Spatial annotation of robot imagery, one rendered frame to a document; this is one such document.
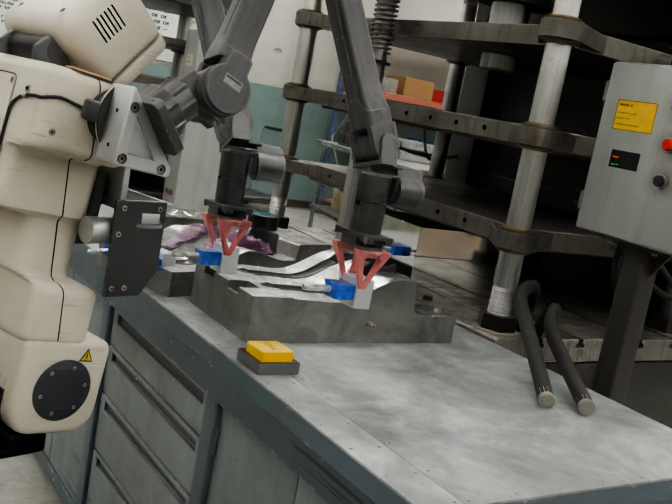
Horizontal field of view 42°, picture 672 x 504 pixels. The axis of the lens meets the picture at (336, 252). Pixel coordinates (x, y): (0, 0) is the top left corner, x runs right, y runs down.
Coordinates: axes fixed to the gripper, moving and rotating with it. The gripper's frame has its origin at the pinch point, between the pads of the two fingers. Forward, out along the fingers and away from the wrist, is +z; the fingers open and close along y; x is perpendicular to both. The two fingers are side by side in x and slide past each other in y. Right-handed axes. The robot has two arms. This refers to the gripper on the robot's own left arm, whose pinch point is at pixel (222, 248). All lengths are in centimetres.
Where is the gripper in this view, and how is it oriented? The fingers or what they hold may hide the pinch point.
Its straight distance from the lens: 174.0
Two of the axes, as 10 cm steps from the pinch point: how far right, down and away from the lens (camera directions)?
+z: -1.6, 9.8, 1.3
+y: -5.2, -2.0, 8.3
